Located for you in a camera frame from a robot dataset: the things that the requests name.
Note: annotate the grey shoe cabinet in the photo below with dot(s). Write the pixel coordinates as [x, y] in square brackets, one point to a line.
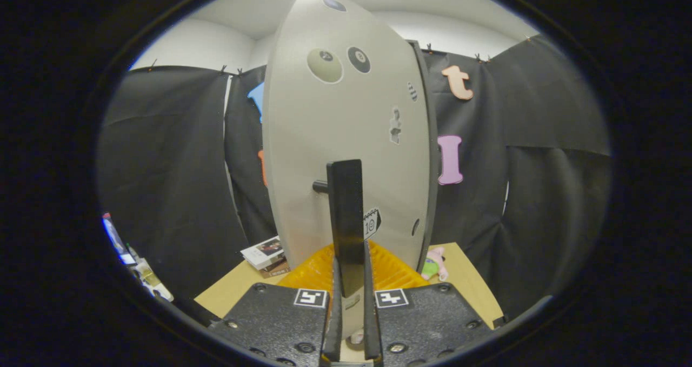
[432, 167]

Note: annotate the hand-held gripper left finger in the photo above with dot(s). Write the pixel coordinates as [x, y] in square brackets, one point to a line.
[275, 324]

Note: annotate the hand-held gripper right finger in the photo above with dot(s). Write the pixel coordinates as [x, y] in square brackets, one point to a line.
[427, 324]

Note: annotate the green and pink plush toy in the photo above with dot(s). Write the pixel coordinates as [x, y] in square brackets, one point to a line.
[432, 268]

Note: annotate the black backdrop cloth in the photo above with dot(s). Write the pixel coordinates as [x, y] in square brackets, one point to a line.
[162, 194]

